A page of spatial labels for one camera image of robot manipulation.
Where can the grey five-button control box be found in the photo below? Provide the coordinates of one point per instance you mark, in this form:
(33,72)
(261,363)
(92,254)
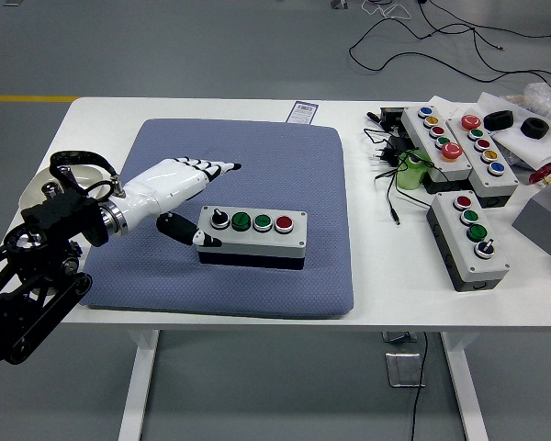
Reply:
(418,133)
(482,172)

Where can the purple white label card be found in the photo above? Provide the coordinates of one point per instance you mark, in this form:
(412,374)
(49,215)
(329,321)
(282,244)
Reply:
(302,112)

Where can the green cylindrical roll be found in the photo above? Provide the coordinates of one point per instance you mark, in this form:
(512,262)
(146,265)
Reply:
(411,177)

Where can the grey four-button control box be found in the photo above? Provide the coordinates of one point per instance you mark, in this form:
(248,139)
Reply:
(257,239)
(464,239)

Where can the white foam sheet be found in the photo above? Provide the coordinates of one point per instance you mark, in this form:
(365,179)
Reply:
(519,147)

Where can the black connector plug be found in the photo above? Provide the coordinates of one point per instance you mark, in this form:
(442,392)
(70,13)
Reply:
(373,116)

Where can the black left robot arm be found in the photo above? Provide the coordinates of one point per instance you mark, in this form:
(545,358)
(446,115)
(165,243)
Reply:
(55,216)

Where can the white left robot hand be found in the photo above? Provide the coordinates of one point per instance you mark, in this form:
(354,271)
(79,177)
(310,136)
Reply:
(165,184)

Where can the clear plastic bag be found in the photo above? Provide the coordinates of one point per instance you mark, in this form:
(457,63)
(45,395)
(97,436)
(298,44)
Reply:
(544,98)

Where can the metal floor plate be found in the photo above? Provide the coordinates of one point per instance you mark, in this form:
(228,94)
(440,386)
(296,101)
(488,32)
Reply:
(401,369)

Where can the white paper sheet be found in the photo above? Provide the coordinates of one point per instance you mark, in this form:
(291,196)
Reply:
(441,103)

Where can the small black box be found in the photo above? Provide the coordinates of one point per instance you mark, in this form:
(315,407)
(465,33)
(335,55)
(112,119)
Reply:
(391,118)

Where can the grey block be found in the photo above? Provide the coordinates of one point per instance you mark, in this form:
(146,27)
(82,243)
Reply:
(539,220)

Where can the red valve knob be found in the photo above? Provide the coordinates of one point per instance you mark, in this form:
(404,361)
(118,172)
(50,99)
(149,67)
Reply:
(541,175)

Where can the white table leg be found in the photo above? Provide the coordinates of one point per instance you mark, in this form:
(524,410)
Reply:
(135,390)
(468,395)

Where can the blue-grey padded mat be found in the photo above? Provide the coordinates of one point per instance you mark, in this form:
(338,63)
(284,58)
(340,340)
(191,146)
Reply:
(266,156)

